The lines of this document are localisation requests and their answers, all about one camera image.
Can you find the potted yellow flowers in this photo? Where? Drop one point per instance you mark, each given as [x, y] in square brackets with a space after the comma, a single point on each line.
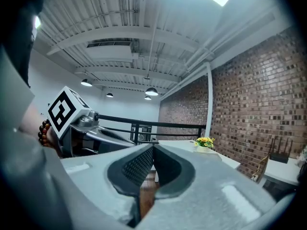
[204, 141]

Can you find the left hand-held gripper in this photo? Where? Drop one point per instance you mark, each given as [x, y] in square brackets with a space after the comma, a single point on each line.
[62, 111]

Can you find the white vertical pipe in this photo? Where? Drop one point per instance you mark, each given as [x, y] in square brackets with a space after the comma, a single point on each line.
[209, 99]

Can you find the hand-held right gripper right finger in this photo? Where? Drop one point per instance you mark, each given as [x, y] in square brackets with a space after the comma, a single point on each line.
[204, 195]

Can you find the person's left forearm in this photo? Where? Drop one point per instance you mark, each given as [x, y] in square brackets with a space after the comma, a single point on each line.
[31, 123]

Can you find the crumpled white paper pile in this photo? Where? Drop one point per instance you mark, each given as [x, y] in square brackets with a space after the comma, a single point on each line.
[304, 153]

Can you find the white side table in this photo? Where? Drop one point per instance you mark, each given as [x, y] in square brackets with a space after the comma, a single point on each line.
[283, 170]

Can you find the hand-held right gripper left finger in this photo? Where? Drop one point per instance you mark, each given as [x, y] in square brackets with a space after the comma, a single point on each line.
[96, 176]

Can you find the black pendant lamp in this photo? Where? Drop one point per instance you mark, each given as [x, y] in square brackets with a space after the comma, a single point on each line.
[148, 98]
[109, 95]
[86, 83]
[151, 92]

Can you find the white square table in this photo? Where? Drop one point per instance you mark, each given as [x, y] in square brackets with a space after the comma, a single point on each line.
[182, 146]

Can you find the white ceiling air conditioner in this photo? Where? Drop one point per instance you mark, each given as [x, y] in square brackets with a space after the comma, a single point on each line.
[110, 53]

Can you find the black router with antennas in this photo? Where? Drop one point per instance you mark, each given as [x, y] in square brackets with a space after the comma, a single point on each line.
[278, 157]

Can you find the black metal railing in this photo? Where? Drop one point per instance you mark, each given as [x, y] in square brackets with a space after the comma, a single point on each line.
[168, 124]

